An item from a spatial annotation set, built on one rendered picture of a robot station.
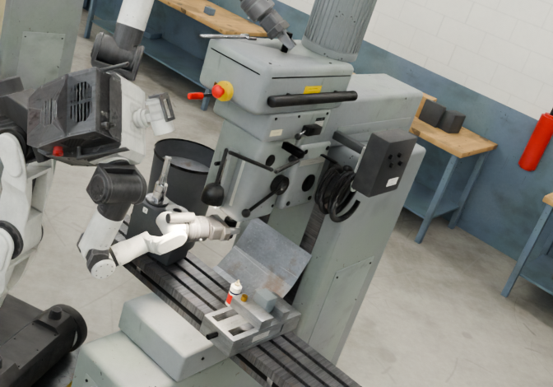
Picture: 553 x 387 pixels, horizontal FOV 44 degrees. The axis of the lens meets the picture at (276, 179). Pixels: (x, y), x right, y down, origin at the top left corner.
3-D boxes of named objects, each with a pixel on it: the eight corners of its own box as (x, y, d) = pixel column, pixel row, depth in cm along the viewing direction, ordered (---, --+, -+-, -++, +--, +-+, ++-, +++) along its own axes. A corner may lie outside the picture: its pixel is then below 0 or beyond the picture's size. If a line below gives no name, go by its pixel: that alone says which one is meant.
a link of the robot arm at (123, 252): (151, 258, 228) (95, 285, 222) (139, 239, 235) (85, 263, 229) (145, 239, 221) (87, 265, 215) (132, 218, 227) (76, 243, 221)
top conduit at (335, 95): (273, 109, 202) (277, 98, 200) (263, 104, 204) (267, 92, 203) (355, 102, 237) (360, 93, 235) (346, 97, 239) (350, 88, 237)
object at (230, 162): (215, 208, 231) (232, 152, 223) (207, 202, 233) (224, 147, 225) (223, 207, 234) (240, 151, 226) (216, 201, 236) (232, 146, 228)
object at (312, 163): (281, 212, 243) (303, 146, 233) (232, 179, 255) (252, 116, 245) (312, 203, 258) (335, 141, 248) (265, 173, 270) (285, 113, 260)
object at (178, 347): (177, 384, 236) (186, 357, 232) (115, 326, 254) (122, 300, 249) (269, 339, 275) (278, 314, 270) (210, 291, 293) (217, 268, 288)
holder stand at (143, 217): (166, 267, 262) (178, 221, 255) (124, 239, 271) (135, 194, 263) (186, 257, 272) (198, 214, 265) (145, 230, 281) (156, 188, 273)
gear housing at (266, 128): (263, 144, 215) (272, 114, 211) (210, 111, 227) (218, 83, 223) (324, 135, 240) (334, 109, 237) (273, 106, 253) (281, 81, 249)
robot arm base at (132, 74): (85, 72, 223) (86, 66, 212) (97, 35, 224) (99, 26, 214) (131, 87, 227) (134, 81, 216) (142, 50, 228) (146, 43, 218)
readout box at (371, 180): (370, 200, 231) (393, 143, 223) (349, 187, 236) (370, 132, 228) (399, 191, 247) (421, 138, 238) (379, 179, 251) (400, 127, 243)
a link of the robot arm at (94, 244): (77, 280, 214) (104, 224, 205) (64, 252, 222) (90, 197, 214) (110, 280, 222) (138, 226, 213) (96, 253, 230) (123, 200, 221)
